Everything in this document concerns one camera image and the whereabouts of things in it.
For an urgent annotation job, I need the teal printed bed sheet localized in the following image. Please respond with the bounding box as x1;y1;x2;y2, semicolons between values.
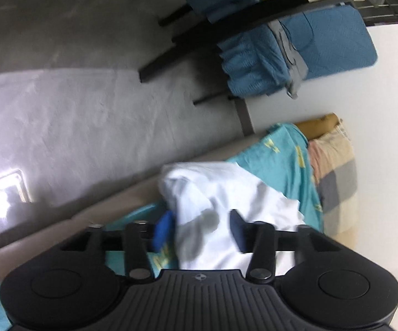
0;122;324;331

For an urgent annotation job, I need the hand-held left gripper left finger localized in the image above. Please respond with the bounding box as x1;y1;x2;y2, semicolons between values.
60;211;176;281

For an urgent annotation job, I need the mustard brown cloth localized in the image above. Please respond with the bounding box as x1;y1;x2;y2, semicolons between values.
295;113;342;143

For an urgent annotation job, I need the grey cloth strap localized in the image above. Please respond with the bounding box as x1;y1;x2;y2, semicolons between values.
268;19;310;99

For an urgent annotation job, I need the plaid beige grey cloth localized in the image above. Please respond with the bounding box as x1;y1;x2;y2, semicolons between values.
307;124;359;236

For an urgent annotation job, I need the white garment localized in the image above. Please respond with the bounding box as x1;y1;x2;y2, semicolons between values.
158;161;306;271

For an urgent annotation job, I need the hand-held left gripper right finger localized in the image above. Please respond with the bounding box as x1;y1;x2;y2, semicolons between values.
228;209;352;282

